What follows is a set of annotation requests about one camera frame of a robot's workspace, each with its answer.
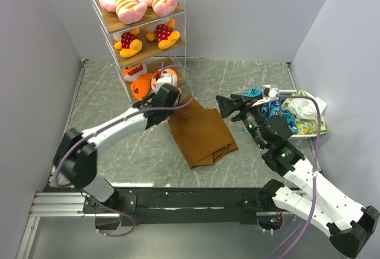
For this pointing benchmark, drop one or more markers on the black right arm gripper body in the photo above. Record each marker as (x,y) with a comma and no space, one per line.
(251,117)

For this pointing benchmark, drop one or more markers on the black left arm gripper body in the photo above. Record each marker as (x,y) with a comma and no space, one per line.
(168,113)

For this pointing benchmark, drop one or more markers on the orange goldfish plush toy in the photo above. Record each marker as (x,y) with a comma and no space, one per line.
(141,87)

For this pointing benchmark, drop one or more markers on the orange shark plush toy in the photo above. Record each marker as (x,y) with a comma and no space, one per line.
(132,72)

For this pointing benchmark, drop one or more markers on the yellow frog plush polka dress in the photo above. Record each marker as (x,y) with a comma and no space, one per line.
(128,42)

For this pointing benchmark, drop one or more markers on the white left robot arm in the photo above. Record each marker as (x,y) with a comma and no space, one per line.
(77,155)

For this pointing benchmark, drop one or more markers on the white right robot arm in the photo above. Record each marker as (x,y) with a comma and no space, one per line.
(347,223)

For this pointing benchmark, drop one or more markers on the blue patterned cloth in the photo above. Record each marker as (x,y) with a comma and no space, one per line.
(274,108)

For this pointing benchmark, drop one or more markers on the brown folded cloth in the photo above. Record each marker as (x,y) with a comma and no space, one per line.
(201,134)

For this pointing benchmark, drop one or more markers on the white laundry tray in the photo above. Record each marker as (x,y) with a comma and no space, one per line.
(286,94)

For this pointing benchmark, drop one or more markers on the white crumpled cloth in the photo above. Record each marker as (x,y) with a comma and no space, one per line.
(303,108)

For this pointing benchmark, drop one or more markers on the floral yellow green cloth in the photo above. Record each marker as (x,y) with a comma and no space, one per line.
(308,127)

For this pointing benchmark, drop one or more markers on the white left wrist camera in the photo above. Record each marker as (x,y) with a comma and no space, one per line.
(163,77)

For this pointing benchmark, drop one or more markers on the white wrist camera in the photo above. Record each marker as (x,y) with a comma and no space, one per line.
(163,77)
(270,91)

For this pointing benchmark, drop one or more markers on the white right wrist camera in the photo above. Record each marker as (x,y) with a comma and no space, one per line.
(270,91)

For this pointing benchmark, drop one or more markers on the white wire wooden shelf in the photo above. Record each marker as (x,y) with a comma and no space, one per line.
(143,36)

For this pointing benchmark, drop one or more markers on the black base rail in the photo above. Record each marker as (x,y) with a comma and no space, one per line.
(150,205)

